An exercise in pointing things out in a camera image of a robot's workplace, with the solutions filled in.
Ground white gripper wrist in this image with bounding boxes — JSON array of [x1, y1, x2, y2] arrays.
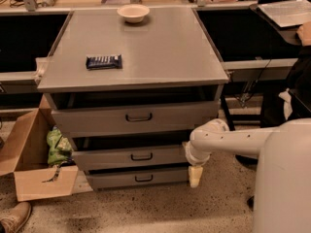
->
[[184, 142, 211, 188]]

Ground grey drawer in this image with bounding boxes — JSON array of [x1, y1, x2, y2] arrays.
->
[[52, 101, 220, 138], [86, 166, 189, 190], [73, 145, 187, 171]]

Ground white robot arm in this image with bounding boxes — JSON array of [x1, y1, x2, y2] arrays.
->
[[183, 118, 311, 233]]

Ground grey bottom drawer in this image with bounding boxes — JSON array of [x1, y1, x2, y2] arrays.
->
[[86, 166, 189, 190]]

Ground grey top drawer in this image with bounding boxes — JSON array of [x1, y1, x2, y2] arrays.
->
[[52, 101, 220, 138]]

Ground grey drawer cabinet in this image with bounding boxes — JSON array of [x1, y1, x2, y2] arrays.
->
[[39, 7, 228, 190]]

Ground open laptop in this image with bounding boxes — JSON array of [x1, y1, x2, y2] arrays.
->
[[258, 0, 311, 28]]

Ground black side table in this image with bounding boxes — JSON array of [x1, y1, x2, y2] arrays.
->
[[220, 2, 311, 148]]

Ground green chip bag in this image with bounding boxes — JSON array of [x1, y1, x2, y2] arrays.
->
[[47, 126, 73, 166]]

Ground white bowl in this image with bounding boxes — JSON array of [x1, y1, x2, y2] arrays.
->
[[117, 4, 150, 23]]

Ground brown cardboard box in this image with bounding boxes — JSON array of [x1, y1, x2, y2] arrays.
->
[[0, 97, 78, 202]]

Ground tan shoe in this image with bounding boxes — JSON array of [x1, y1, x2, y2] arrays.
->
[[0, 202, 32, 233]]

